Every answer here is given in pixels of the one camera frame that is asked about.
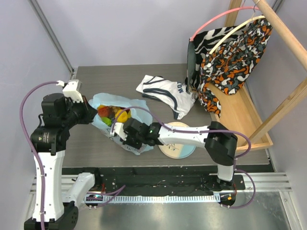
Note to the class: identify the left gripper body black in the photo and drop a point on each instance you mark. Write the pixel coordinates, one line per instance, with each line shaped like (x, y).
(77, 113)

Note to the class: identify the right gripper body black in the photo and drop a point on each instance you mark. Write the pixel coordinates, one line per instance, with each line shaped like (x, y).
(128, 140)

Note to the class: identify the yellow fake banana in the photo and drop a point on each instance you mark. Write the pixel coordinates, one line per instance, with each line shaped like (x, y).
(123, 117)

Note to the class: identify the light blue plastic bag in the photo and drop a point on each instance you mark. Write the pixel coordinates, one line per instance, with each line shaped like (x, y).
(125, 104)

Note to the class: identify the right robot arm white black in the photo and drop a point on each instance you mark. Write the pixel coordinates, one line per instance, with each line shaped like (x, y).
(216, 139)

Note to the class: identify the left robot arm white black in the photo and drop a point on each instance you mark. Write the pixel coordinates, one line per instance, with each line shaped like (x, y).
(55, 210)

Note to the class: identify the red fake apple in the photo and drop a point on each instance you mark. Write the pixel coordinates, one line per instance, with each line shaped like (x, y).
(104, 111)

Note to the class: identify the green fake fruit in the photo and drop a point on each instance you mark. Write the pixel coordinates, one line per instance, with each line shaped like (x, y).
(108, 121)

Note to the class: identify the cream and blue plate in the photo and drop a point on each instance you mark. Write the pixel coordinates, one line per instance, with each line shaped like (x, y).
(176, 150)

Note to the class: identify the white jersey with navy trim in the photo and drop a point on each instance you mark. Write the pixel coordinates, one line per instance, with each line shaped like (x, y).
(172, 93)

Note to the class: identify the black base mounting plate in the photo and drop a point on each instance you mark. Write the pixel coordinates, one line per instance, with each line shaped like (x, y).
(160, 181)

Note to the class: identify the wooden clothes rack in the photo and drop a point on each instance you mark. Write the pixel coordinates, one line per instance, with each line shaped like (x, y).
(271, 108)

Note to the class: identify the orange camouflage print garment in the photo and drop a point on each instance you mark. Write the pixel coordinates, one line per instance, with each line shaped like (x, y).
(229, 66)

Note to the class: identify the zebra print garment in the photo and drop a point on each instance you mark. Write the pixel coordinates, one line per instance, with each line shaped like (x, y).
(197, 49)

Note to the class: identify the pink hanger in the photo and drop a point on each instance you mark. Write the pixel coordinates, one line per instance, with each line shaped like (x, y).
(221, 15)

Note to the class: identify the cream hanger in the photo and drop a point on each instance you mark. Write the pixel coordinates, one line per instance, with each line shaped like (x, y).
(234, 30)

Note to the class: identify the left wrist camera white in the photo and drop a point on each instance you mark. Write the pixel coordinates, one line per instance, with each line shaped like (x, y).
(72, 90)

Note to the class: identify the white slotted cable duct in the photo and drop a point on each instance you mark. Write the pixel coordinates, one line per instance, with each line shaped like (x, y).
(165, 199)

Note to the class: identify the aluminium frame post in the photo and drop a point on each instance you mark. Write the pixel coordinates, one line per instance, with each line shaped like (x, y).
(52, 36)

